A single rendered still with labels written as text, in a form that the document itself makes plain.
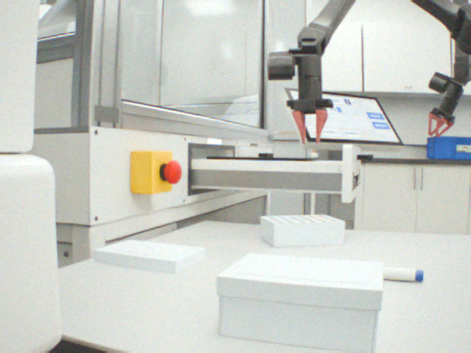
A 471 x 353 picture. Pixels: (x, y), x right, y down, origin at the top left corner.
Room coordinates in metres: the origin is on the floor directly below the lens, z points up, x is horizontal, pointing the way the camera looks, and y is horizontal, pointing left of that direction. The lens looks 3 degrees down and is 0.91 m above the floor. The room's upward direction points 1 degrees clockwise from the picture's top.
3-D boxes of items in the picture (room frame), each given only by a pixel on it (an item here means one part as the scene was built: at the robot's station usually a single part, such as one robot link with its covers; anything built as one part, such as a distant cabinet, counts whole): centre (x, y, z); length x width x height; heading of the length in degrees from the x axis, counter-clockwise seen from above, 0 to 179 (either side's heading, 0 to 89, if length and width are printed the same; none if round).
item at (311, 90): (1.00, -0.17, 1.05); 0.10 x 0.07 x 0.07; 71
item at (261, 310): (0.35, -0.06, 0.79); 0.13 x 0.09 x 0.05; 71
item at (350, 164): (0.94, -0.26, 0.87); 0.29 x 0.02 x 0.11; 160
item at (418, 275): (0.50, -0.16, 0.77); 0.14 x 0.02 x 0.02; 67
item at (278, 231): (0.73, -0.11, 0.78); 0.12 x 0.08 x 0.04; 102
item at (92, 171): (1.25, 0.49, 0.87); 1.02 x 0.95 x 0.14; 160
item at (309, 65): (1.00, -0.16, 1.11); 0.07 x 0.06 x 0.07; 81
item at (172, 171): (0.72, 0.11, 0.88); 0.04 x 0.03 x 0.04; 160
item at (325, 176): (1.01, -0.06, 0.86); 0.40 x 0.26 x 0.06; 70
